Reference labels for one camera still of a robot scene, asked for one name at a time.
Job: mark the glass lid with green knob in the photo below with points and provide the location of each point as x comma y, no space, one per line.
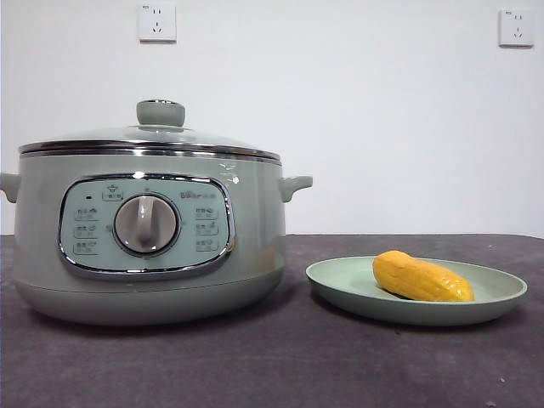
160,112

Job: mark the yellow corn cob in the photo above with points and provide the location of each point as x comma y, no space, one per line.
421,278

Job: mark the pale green electric steamer pot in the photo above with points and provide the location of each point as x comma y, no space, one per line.
255,234

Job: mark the pale green round plate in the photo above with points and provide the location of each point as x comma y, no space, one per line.
340,289

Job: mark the white wall socket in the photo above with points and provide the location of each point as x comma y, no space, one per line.
156,22
516,28

